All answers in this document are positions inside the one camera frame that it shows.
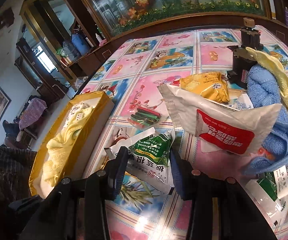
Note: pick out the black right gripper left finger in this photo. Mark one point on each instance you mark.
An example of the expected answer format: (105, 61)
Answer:
(116, 169)

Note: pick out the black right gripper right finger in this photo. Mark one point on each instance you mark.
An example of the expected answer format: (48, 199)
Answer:
(183, 179)

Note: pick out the green white medicine packet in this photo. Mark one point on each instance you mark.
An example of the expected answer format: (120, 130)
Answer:
(148, 157)

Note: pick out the yellow fluffy towel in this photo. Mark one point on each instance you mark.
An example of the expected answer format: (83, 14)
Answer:
(60, 147)

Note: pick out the white red label bag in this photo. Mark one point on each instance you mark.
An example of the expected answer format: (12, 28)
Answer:
(235, 131)

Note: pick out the yellow cardboard box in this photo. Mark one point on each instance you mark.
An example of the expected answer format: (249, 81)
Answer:
(83, 146)

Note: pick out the bag of coloured sticks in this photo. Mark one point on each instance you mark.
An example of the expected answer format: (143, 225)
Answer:
(144, 118)

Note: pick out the white blue print packet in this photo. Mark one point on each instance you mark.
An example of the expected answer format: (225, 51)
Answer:
(243, 102)

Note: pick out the yellow snack packet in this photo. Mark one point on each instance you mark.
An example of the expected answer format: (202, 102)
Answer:
(209, 85)

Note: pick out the colourful patterned tablecloth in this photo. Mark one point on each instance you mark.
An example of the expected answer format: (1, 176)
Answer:
(208, 159)

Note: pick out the blue towel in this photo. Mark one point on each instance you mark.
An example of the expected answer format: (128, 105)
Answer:
(264, 93)

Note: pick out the black device lower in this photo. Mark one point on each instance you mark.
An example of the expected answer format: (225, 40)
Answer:
(242, 62)

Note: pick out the black device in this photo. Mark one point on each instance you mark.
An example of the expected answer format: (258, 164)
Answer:
(242, 62)
(251, 38)

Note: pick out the blue thermos jug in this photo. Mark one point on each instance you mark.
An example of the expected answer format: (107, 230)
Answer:
(80, 44)

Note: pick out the black device upper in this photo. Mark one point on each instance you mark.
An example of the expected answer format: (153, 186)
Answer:
(251, 38)

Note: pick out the dark wooden cabinet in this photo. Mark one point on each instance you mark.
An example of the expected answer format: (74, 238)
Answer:
(103, 46)

